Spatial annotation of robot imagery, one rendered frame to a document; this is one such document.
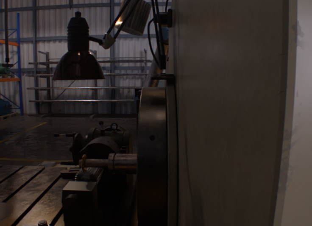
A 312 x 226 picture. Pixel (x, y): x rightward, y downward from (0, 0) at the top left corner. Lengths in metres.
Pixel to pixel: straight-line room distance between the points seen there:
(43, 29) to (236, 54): 11.52
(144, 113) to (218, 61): 0.52
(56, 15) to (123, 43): 3.08
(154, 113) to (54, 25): 10.85
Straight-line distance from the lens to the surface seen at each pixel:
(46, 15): 11.67
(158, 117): 0.70
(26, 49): 11.90
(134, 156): 0.92
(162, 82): 6.51
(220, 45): 0.20
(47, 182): 1.57
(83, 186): 0.93
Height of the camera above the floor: 1.60
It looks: 8 degrees down
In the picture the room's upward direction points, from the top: straight up
